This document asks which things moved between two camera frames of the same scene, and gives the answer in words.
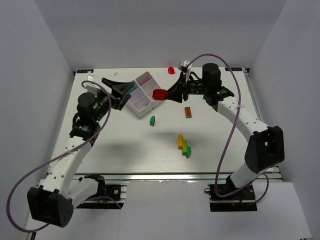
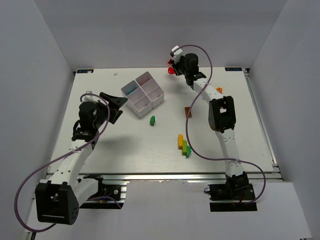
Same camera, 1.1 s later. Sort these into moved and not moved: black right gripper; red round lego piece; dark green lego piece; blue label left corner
Moved: black right gripper
Not moved: blue label left corner; red round lego piece; dark green lego piece
